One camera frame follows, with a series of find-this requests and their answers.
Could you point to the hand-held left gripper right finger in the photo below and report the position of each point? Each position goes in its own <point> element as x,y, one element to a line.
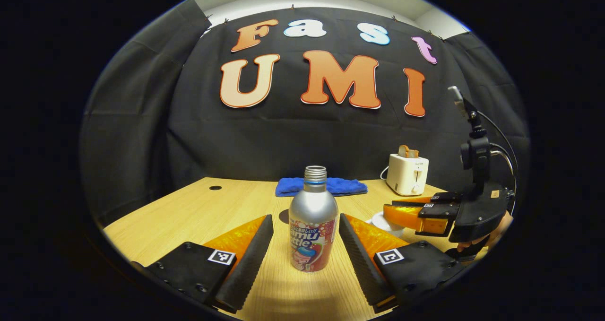
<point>361,264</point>

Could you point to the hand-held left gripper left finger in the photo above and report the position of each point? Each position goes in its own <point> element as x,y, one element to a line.
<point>250,269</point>

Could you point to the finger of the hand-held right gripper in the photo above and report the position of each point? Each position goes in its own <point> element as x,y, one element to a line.
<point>425,219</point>
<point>439,198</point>

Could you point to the white teacup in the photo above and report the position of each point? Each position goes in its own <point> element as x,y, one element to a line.
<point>380,221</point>

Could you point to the dark round coaster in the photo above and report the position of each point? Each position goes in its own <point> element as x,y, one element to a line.
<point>283,217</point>

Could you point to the silver water bottle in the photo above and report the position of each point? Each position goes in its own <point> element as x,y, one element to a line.
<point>313,207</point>

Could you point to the white toaster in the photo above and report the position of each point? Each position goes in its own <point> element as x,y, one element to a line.
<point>406,174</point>

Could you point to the toasted bread slice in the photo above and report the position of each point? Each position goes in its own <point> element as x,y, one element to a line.
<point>414,153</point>
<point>403,151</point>

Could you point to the blue towel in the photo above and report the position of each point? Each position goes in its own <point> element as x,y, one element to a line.
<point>345,186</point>

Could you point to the black backdrop cloth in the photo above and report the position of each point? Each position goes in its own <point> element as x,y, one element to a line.
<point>283,136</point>

